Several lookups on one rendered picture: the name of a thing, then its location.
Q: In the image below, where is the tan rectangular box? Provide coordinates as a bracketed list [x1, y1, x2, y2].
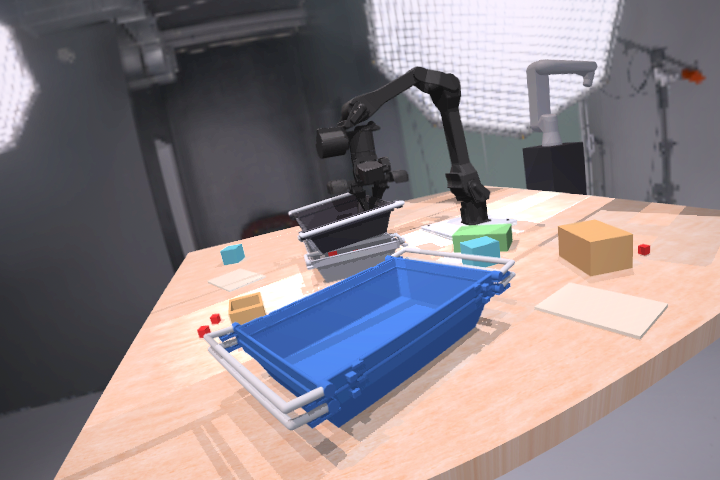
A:
[558, 219, 633, 276]

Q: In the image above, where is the light blue block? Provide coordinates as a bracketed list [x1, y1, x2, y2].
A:
[220, 244, 246, 265]
[460, 236, 501, 267]

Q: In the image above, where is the green rectangular block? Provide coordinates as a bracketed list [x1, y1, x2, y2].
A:
[452, 224, 513, 253]

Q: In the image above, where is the tan open box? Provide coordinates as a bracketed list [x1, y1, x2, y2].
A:
[228, 292, 266, 325]

